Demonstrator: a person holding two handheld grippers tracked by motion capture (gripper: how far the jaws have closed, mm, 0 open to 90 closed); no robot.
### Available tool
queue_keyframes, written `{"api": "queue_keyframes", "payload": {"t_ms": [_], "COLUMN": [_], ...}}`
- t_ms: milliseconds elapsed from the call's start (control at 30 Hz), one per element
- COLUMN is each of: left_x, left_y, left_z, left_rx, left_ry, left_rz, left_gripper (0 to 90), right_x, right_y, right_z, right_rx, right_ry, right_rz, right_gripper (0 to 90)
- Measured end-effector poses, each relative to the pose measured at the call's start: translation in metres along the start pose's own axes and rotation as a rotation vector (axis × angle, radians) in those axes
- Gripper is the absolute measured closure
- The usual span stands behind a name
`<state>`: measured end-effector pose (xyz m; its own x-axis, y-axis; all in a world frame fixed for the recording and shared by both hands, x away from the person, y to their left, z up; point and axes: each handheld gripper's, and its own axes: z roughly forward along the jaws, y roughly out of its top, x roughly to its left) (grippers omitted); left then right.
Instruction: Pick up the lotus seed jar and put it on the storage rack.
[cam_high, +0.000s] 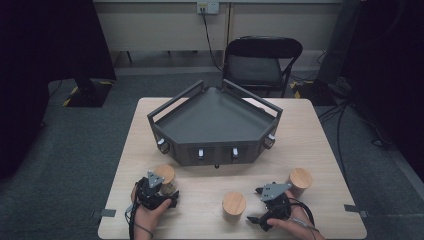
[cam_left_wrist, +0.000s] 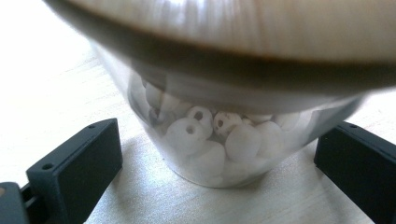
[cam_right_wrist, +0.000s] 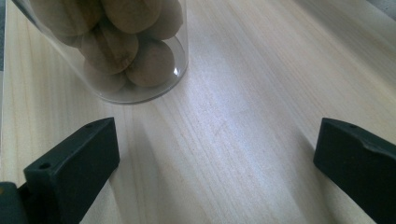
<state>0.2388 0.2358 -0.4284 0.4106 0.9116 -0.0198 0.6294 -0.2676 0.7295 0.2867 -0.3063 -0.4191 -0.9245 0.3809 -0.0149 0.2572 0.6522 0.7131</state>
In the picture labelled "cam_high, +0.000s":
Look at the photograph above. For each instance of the white wall socket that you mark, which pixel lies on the white wall socket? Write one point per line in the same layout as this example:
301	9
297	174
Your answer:
207	7

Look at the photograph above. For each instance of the black stand base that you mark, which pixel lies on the black stand base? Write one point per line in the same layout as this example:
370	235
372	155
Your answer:
316	95
88	95

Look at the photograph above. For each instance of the person's left hand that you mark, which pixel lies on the person's left hand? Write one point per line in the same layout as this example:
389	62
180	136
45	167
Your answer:
145	218

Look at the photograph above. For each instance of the person's right hand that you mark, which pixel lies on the person's right hand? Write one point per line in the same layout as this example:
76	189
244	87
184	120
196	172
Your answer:
298	221

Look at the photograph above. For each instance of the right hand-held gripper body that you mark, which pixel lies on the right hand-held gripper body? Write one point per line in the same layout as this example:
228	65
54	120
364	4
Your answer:
275	191

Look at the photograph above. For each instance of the dark grey corner rack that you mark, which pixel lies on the dark grey corner rack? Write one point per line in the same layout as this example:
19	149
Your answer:
213	116

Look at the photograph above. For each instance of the grey upright panel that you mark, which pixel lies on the grey upright panel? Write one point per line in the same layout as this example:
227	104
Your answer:
336	43

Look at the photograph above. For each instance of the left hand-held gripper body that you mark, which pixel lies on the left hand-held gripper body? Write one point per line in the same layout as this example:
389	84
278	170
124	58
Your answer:
150	195

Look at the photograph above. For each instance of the glass jar with pale beans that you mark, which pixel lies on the glass jar with pale beans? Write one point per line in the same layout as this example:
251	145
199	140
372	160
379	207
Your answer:
165	172

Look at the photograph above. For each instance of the glass jar with dark contents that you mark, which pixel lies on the glass jar with dark contents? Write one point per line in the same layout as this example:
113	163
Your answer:
301	178

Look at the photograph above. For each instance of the glass jar with brown nuts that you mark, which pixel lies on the glass jar with brown nuts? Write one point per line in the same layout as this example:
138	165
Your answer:
234	203

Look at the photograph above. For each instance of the dark curtain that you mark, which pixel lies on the dark curtain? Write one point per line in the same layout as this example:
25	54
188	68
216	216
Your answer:
393	66
43	66

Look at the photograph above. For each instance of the grey tape strip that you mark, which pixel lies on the grey tape strip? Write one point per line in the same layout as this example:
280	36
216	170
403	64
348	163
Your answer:
354	209
107	212

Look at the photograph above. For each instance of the black folding chair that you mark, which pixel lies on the black folding chair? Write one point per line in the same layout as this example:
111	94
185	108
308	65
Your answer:
255	68

